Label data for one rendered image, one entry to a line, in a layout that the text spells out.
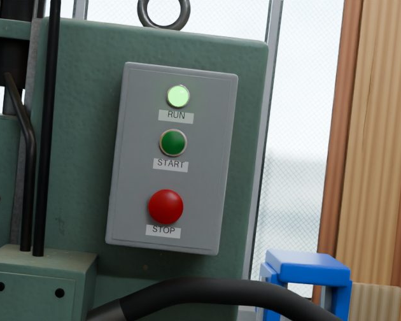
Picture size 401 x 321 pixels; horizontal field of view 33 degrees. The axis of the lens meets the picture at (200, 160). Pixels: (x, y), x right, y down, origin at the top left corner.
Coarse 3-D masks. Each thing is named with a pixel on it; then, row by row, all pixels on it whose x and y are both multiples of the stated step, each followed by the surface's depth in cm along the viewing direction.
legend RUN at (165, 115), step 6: (162, 114) 58; (168, 114) 58; (174, 114) 58; (180, 114) 59; (186, 114) 59; (192, 114) 59; (168, 120) 59; (174, 120) 59; (180, 120) 59; (186, 120) 59; (192, 120) 59
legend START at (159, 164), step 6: (156, 162) 59; (162, 162) 59; (168, 162) 59; (174, 162) 59; (180, 162) 59; (186, 162) 59; (156, 168) 59; (162, 168) 59; (168, 168) 59; (174, 168) 59; (180, 168) 59; (186, 168) 59
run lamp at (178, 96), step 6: (168, 90) 58; (174, 90) 58; (180, 90) 58; (186, 90) 58; (168, 96) 58; (174, 96) 58; (180, 96) 58; (186, 96) 58; (168, 102) 58; (174, 102) 58; (180, 102) 58; (186, 102) 58
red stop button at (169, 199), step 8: (160, 192) 58; (168, 192) 58; (152, 200) 58; (160, 200) 58; (168, 200) 58; (176, 200) 58; (152, 208) 58; (160, 208) 58; (168, 208) 58; (176, 208) 58; (152, 216) 58; (160, 216) 58; (168, 216) 58; (176, 216) 58
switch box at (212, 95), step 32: (128, 64) 58; (128, 96) 58; (160, 96) 58; (192, 96) 58; (224, 96) 59; (128, 128) 59; (160, 128) 59; (192, 128) 59; (224, 128) 59; (128, 160) 59; (192, 160) 59; (224, 160) 59; (128, 192) 59; (192, 192) 59; (224, 192) 59; (128, 224) 59; (160, 224) 59; (192, 224) 59
